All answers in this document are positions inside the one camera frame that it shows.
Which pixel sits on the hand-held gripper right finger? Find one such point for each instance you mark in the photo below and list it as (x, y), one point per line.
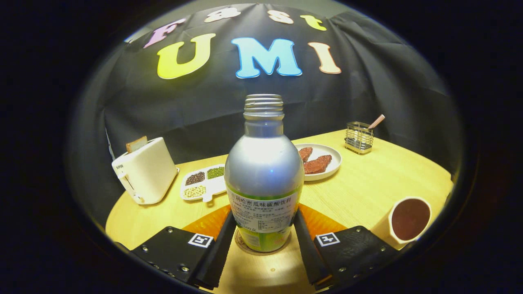
(308, 257)

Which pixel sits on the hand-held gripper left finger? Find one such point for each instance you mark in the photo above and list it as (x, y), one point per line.
(216, 257)

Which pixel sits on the round cork coaster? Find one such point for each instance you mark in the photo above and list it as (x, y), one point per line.
(265, 253)

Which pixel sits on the silver bottle with green label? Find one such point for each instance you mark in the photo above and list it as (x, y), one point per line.
(263, 171)

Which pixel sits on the wooden table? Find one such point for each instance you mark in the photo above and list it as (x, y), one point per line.
(347, 200)

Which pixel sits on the white divided tray of beans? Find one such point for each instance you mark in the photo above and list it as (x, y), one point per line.
(204, 183)

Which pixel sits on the brown meat piece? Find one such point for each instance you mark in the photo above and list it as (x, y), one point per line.
(305, 154)
(318, 164)

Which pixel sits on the white round plate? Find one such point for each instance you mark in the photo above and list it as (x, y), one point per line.
(335, 157)

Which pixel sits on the white toaster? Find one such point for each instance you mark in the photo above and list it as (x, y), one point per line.
(151, 171)

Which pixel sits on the toast slice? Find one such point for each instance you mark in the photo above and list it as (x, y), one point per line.
(137, 144)

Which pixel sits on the pink striped straw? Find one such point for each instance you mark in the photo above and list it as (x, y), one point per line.
(376, 121)

